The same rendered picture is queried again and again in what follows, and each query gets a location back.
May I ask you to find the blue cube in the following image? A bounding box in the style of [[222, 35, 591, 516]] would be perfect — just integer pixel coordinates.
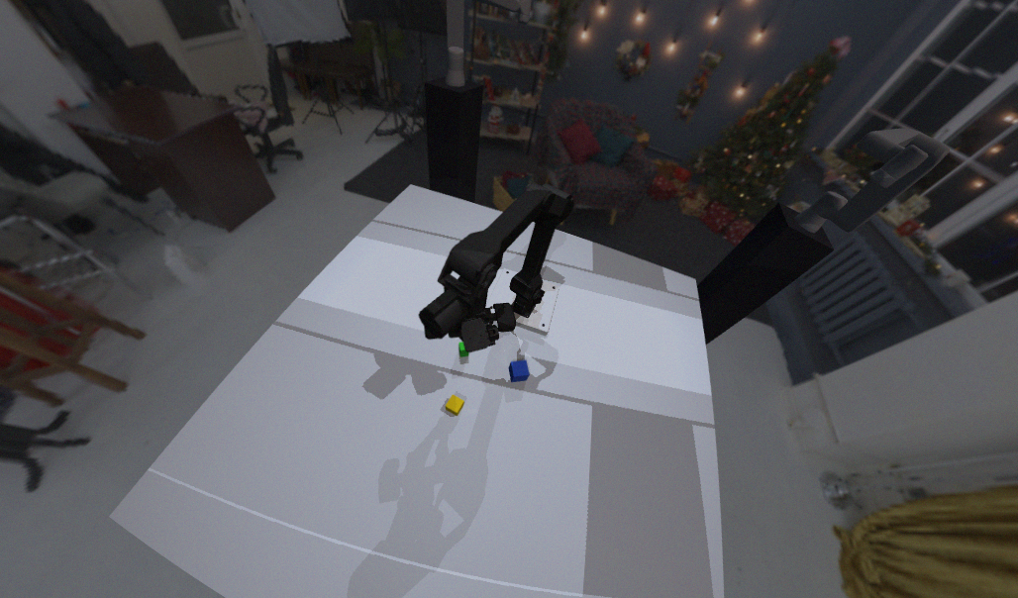
[[509, 360, 530, 382]]

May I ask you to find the yellow block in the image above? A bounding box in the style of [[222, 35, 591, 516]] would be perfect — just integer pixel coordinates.
[[446, 395, 464, 415]]

